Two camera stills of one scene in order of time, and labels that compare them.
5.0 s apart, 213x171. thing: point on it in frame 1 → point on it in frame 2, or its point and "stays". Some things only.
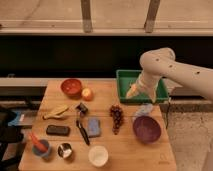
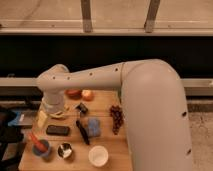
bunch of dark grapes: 116,111 stays
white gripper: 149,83 → 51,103
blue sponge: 94,127 stays
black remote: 58,130 stays
